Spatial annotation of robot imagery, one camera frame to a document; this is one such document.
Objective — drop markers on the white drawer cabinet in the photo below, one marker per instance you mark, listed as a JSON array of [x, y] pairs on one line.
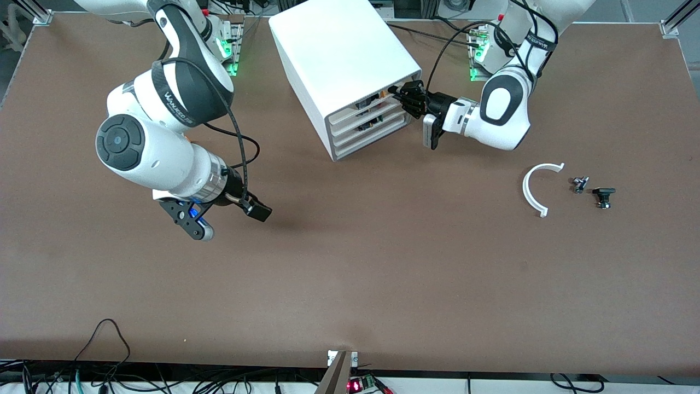
[[339, 49]]

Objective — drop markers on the small black switch part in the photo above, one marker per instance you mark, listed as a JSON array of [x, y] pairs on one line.
[[604, 192]]

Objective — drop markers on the black green electronic component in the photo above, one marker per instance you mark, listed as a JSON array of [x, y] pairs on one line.
[[369, 126]]

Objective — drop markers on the aluminium frame corner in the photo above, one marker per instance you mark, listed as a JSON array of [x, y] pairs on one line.
[[41, 18], [670, 27]]

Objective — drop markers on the circuit board with red LED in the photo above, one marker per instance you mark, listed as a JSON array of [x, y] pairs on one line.
[[355, 386]]

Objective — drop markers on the grey metal camera bracket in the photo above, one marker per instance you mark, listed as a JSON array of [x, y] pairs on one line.
[[336, 377]]

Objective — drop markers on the cream cabinet drawer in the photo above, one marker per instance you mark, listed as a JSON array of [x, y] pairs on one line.
[[345, 149], [342, 116], [344, 139], [343, 128]]

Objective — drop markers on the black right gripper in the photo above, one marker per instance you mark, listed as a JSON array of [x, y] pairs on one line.
[[234, 195]]

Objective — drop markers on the small grey metal part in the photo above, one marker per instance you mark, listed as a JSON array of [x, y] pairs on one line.
[[579, 184]]

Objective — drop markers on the white curved plastic arc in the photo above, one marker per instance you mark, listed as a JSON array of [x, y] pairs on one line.
[[525, 189]]

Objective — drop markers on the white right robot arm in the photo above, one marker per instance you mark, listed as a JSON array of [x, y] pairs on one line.
[[164, 158]]

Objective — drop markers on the small white mount plate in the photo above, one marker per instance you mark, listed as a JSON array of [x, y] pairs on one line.
[[354, 358]]

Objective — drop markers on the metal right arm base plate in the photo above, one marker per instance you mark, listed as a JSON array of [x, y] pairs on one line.
[[236, 54]]

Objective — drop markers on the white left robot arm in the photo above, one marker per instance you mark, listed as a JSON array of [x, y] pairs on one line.
[[508, 104]]

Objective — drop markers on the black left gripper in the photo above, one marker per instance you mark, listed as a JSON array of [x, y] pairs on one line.
[[439, 102]]

